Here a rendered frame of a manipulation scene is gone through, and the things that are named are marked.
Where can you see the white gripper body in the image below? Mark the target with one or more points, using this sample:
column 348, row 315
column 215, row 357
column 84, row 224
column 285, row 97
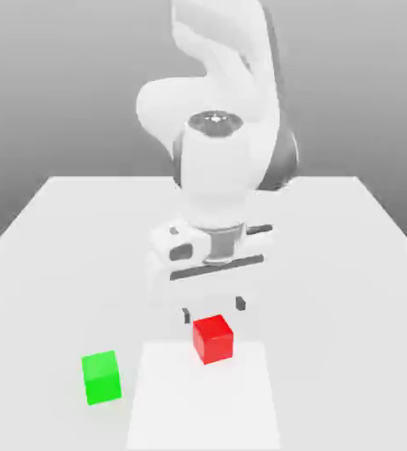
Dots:
column 207, row 287

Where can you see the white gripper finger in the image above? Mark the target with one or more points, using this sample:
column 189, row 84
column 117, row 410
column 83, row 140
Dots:
column 240, row 303
column 186, row 314

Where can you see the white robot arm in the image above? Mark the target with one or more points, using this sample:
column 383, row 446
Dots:
column 217, row 169

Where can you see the small red cube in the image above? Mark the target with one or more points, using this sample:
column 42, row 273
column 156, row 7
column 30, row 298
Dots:
column 213, row 340

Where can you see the small green cube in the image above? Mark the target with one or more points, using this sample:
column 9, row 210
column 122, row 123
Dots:
column 102, row 378

